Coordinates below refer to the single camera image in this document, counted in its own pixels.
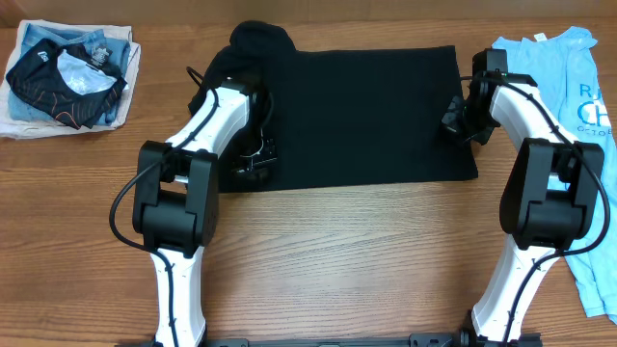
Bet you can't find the black t-shirt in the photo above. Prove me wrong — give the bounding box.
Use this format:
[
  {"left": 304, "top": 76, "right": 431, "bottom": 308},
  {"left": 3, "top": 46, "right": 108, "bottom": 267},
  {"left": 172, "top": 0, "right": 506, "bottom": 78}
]
[{"left": 192, "top": 21, "right": 478, "bottom": 193}]

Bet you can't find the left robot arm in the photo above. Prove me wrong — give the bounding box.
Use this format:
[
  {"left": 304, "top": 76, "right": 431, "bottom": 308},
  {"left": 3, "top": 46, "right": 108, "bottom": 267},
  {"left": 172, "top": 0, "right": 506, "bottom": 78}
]
[{"left": 132, "top": 78, "right": 277, "bottom": 346}]

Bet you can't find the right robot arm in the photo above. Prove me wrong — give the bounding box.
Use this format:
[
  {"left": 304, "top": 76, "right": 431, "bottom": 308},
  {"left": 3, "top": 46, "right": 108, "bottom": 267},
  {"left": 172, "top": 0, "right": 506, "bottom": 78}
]
[{"left": 442, "top": 48, "right": 610, "bottom": 346}]

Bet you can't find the light blue t-shirt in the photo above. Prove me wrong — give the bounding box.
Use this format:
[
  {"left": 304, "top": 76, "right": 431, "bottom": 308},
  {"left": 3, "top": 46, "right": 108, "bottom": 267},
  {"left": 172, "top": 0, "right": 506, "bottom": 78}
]
[{"left": 492, "top": 26, "right": 616, "bottom": 321}]

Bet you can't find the folded black patterned shirt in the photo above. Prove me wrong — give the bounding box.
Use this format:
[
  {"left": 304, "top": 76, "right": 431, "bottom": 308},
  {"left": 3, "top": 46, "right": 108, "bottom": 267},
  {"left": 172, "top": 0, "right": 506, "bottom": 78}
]
[{"left": 6, "top": 39, "right": 126, "bottom": 129}]

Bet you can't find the folded beige cloth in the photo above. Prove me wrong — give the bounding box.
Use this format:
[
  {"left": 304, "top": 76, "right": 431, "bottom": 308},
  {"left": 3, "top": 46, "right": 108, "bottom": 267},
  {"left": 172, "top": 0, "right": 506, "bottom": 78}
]
[{"left": 1, "top": 19, "right": 141, "bottom": 139}]

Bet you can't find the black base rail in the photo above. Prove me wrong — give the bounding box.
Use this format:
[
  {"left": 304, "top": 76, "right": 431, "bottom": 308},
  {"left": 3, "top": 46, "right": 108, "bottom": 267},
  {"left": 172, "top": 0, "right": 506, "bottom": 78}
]
[{"left": 115, "top": 332, "right": 544, "bottom": 347}]

